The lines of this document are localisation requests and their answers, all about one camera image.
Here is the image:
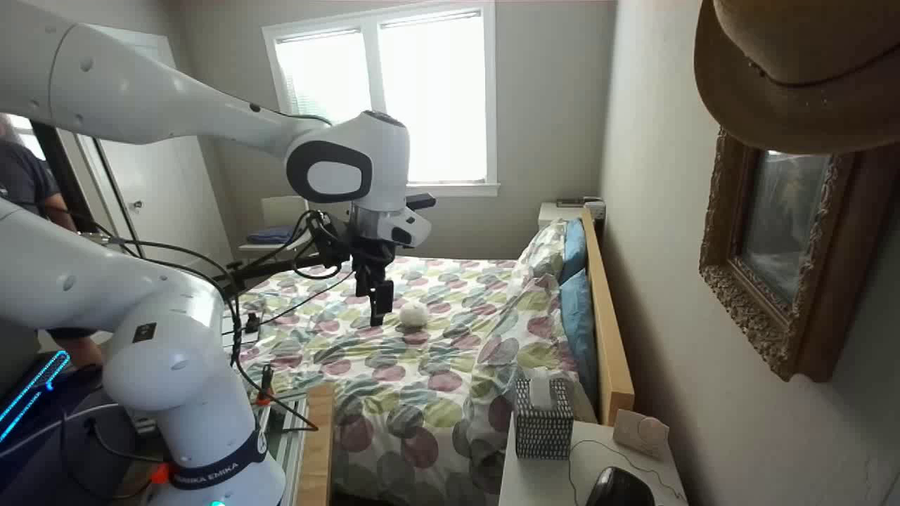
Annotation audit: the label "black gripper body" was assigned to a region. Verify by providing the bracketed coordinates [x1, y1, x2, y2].
[349, 235, 400, 288]

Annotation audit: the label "tan felt hat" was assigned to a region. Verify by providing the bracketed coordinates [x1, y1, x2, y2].
[691, 0, 900, 156]

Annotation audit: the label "small white fluffy object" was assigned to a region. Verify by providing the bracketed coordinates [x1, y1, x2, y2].
[394, 299, 434, 333]

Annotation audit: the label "bed with floral bedspread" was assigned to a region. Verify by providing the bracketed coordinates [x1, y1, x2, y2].
[227, 250, 601, 506]

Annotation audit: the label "blue folded cloth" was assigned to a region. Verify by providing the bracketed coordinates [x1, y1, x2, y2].
[244, 225, 302, 246]

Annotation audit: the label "black mounting bar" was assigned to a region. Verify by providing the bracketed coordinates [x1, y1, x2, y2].
[216, 243, 333, 295]

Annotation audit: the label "floral pillow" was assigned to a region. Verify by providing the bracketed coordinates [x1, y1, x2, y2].
[511, 215, 570, 287]

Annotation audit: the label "white framed window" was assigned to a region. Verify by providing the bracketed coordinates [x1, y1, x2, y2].
[259, 0, 504, 200]

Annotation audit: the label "small blue pillow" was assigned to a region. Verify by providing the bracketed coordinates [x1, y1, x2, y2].
[560, 215, 594, 283]

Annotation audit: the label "white cabinet behind bed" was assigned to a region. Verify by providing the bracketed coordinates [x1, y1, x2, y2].
[535, 197, 608, 229]

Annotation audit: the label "large blue pillow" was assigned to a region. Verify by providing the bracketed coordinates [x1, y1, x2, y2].
[558, 267, 604, 408]

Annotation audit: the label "white room door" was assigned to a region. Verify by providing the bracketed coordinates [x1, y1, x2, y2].
[54, 21, 237, 276]

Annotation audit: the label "light wooden headboard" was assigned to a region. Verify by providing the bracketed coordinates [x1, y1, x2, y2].
[576, 200, 639, 426]

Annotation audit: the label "white bedside table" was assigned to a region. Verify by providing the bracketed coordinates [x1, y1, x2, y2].
[496, 418, 691, 506]

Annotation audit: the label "pale pinkish white object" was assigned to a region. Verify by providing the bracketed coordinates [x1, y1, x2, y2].
[610, 408, 674, 463]

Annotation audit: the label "black round object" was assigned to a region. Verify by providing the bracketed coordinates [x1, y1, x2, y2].
[583, 463, 660, 506]

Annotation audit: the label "black vertical pole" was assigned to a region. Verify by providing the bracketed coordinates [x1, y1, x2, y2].
[27, 117, 99, 235]

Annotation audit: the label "cyan light strip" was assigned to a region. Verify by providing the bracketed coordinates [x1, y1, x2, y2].
[0, 346, 77, 443]

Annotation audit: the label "person in dark shirt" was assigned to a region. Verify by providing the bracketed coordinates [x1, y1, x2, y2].
[0, 113, 78, 235]

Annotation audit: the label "gold framed picture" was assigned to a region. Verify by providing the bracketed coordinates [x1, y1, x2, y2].
[698, 128, 900, 384]

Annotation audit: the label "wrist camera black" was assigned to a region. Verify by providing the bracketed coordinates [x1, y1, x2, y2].
[306, 219, 366, 276]

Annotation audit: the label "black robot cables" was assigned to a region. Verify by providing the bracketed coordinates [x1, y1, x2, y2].
[91, 207, 327, 436]

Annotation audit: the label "light wooden bed post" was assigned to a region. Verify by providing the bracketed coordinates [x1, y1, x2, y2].
[295, 382, 338, 506]

